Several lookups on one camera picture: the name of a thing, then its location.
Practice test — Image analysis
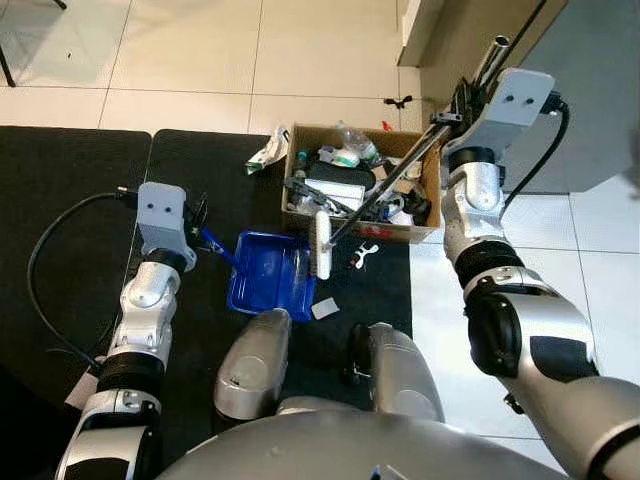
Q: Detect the silver robot leg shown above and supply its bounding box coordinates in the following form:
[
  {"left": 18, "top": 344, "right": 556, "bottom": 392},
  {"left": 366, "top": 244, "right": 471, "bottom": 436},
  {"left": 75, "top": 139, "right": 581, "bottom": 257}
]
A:
[
  {"left": 213, "top": 308, "right": 293, "bottom": 423},
  {"left": 345, "top": 322, "right": 447, "bottom": 423}
]

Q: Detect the silver robot right leg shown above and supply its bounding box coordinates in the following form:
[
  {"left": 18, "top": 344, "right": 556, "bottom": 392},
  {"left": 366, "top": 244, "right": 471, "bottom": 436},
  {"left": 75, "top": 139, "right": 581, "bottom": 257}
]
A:
[{"left": 345, "top": 322, "right": 447, "bottom": 423}]

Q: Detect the open cardboard rubbish box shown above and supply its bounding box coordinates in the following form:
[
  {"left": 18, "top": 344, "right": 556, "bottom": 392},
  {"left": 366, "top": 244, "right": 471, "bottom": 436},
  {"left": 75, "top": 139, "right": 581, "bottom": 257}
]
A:
[{"left": 281, "top": 123, "right": 444, "bottom": 245}]

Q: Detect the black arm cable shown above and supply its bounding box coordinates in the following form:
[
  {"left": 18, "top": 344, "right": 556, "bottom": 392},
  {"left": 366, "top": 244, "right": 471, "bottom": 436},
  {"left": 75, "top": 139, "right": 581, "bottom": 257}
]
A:
[
  {"left": 27, "top": 188, "right": 141, "bottom": 373},
  {"left": 500, "top": 95, "right": 571, "bottom": 211}
]

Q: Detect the grey cabinet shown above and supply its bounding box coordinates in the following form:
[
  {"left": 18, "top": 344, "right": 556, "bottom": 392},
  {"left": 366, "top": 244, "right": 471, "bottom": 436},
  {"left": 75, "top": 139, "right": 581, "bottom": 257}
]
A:
[{"left": 500, "top": 0, "right": 640, "bottom": 194}]

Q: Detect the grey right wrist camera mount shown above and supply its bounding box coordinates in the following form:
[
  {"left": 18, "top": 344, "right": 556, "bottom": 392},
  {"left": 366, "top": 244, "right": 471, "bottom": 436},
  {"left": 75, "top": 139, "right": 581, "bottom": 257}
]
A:
[{"left": 468, "top": 68, "right": 558, "bottom": 156}]

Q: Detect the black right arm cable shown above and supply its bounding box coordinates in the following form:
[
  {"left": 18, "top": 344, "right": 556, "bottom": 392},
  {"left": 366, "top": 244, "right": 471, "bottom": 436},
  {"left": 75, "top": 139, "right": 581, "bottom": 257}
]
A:
[{"left": 500, "top": 95, "right": 571, "bottom": 211}]

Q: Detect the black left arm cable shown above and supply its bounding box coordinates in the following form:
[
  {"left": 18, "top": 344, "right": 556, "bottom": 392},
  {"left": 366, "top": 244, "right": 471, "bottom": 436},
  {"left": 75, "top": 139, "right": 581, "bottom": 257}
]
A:
[{"left": 27, "top": 188, "right": 141, "bottom": 373}]

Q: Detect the beige wooden panel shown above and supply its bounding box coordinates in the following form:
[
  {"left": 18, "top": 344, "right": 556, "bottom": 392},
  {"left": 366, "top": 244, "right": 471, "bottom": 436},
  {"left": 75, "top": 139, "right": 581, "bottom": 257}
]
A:
[{"left": 400, "top": 0, "right": 546, "bottom": 101}]

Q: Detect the crumpled green white wrapper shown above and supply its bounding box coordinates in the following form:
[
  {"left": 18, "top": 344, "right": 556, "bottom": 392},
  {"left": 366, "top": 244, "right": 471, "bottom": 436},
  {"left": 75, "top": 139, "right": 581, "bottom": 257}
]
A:
[{"left": 245, "top": 125, "right": 292, "bottom": 177}]

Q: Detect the blue plastic dustpan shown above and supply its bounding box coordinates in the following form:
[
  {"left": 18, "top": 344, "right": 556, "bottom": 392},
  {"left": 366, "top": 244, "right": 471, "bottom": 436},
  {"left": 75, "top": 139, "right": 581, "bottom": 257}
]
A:
[{"left": 198, "top": 227, "right": 320, "bottom": 323}]

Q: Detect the white flat carton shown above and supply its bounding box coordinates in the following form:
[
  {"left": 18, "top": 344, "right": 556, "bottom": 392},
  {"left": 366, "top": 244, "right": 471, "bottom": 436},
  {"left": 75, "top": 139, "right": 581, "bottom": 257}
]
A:
[{"left": 308, "top": 178, "right": 376, "bottom": 206}]

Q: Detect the white paper scrap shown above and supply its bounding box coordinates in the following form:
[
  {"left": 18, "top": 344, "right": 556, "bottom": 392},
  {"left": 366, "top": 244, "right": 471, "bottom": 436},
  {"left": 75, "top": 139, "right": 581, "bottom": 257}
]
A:
[{"left": 311, "top": 297, "right": 341, "bottom": 321}]

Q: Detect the black chair leg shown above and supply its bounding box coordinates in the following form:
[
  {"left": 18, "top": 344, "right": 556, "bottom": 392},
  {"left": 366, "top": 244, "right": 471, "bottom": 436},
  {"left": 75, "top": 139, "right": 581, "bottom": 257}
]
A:
[{"left": 0, "top": 45, "right": 16, "bottom": 88}]

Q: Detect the white-headed metal-handled broom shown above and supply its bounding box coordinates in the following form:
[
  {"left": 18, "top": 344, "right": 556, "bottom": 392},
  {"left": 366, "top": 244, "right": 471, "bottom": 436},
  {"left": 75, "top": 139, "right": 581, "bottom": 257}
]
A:
[{"left": 313, "top": 35, "right": 513, "bottom": 281}]

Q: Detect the black floor mat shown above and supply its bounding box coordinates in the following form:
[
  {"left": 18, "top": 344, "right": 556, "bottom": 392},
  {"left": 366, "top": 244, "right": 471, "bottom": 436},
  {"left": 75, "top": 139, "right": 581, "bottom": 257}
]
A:
[
  {"left": 120, "top": 128, "right": 414, "bottom": 466},
  {"left": 0, "top": 125, "right": 153, "bottom": 480}
]

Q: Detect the grey robot torso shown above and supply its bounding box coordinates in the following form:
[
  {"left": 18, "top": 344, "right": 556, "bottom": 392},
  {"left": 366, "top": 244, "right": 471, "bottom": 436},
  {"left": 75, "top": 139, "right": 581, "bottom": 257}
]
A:
[{"left": 158, "top": 408, "right": 566, "bottom": 480}]

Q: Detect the silver robot left leg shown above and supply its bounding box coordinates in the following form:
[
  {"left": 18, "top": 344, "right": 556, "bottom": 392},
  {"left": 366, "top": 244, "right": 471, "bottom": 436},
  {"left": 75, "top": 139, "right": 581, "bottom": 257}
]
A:
[{"left": 213, "top": 308, "right": 293, "bottom": 423}]

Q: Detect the small white plastic piece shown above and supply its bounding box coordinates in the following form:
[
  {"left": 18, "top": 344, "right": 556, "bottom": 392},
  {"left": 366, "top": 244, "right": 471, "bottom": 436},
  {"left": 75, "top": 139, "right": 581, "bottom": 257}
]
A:
[{"left": 351, "top": 243, "right": 381, "bottom": 271}]

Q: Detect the clear plastic bottle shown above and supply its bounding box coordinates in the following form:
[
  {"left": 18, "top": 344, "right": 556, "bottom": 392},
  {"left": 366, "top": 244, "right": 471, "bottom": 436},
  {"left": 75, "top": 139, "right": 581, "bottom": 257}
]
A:
[{"left": 335, "top": 122, "right": 383, "bottom": 166}]

